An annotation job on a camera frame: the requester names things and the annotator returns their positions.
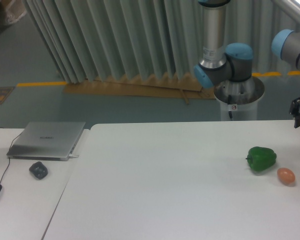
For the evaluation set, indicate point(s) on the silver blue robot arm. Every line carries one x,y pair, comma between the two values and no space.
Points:
228,69

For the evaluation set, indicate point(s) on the green bell pepper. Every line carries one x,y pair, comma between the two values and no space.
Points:
261,158

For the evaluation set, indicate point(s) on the brown egg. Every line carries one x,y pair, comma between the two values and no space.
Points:
286,176

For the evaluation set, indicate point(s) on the brown cardboard sheet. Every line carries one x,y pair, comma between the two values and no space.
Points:
186,88

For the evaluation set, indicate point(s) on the grey-green folding curtain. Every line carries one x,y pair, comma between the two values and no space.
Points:
123,40

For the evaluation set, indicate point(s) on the silver closed laptop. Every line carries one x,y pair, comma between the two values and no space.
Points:
47,141

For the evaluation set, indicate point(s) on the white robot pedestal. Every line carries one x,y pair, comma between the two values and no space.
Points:
238,101

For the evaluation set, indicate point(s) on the aluminium frame bar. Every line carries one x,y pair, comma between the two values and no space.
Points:
291,8

